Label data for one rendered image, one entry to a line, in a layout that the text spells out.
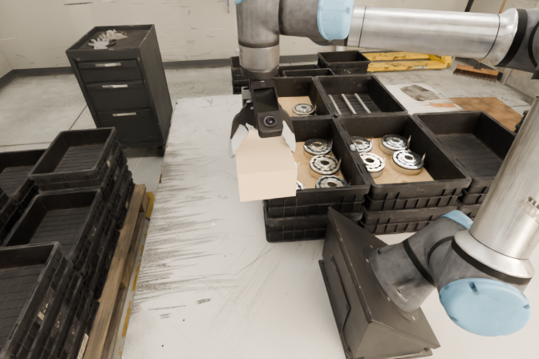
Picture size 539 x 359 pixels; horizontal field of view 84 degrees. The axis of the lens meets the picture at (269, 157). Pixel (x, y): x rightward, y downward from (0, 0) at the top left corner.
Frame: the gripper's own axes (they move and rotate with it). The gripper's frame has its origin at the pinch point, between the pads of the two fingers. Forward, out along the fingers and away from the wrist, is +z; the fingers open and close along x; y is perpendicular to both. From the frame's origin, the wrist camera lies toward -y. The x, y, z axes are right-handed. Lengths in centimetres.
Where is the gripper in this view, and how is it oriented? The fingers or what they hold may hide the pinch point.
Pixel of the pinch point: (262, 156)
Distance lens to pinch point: 67.2
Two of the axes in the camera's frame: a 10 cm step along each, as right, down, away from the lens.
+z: 0.1, 8.0, 6.0
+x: -9.9, 0.9, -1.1
